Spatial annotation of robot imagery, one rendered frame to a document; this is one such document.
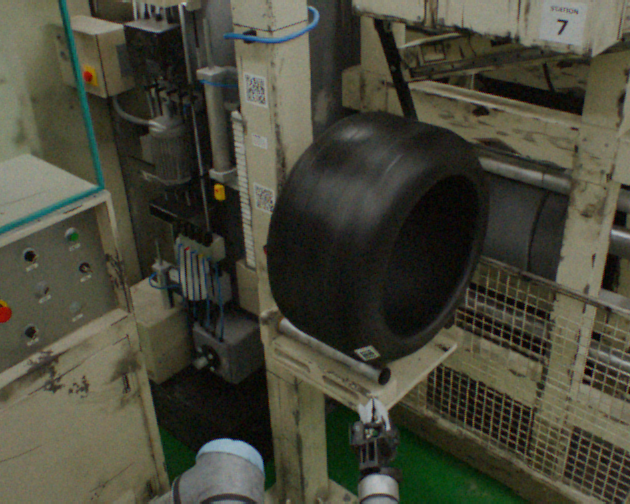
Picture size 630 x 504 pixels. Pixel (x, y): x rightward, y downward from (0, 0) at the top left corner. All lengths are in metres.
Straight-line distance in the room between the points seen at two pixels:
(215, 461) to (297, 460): 1.18
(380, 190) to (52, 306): 0.93
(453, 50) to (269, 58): 0.46
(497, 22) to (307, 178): 0.51
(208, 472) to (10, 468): 0.94
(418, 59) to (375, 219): 0.59
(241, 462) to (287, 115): 0.87
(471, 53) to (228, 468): 1.13
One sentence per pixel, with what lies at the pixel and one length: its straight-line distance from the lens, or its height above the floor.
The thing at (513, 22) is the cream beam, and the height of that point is 1.68.
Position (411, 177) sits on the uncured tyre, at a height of 1.42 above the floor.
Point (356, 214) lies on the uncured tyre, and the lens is 1.52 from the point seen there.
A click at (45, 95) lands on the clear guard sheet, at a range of 1.82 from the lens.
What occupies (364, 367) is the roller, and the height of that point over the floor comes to 0.91.
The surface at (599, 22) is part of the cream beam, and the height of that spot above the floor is 1.71.
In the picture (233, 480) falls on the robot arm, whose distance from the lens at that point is 1.26.
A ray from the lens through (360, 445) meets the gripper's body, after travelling 1.49.
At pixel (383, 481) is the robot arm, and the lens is 1.44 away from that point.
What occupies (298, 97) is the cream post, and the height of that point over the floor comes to 1.48.
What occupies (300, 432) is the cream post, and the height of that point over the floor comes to 0.43.
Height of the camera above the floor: 2.11
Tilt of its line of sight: 32 degrees down
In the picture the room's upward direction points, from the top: 3 degrees counter-clockwise
